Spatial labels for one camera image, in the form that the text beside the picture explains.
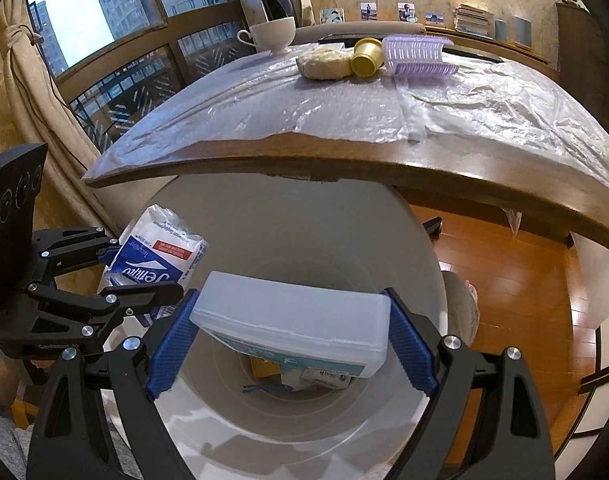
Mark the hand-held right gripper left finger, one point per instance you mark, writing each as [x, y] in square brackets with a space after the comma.
[172, 355]

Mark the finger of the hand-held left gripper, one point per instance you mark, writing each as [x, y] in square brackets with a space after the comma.
[84, 305]
[69, 250]

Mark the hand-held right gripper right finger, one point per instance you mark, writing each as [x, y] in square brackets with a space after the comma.
[414, 355]

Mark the white tissue packet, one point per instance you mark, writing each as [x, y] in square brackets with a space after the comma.
[154, 255]

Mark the translucent plastic box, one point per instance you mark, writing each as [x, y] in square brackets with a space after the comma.
[284, 320]

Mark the white trash bin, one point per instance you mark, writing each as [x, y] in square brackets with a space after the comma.
[309, 240]

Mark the purple plastic hair roller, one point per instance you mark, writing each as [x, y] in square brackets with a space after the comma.
[414, 52]

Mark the person's leg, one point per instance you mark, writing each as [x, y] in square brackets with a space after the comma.
[459, 310]

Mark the white medicine box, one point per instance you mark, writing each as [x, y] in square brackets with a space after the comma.
[324, 377]

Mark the black furniture leg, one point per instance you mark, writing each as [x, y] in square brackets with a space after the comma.
[433, 227]

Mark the wooden framed window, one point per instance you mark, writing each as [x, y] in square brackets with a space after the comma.
[134, 20]

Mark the clear plastic table film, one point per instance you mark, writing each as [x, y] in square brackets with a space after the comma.
[334, 105]

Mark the white ceramic cup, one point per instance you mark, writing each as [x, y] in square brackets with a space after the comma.
[272, 32]

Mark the yellow plastic cup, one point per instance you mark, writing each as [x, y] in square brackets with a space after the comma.
[364, 57]

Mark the round beige bread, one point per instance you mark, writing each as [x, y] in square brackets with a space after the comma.
[324, 65]

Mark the wooden headboard shelf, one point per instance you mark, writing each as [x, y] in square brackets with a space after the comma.
[514, 52]

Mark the brown sofa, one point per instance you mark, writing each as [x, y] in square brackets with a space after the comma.
[334, 27]

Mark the stack of books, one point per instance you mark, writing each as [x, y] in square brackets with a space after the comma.
[474, 20]

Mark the wooden cabinet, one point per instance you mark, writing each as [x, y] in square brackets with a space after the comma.
[574, 40]

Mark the wall photo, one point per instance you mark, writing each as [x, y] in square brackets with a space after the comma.
[407, 12]
[434, 18]
[333, 16]
[368, 11]

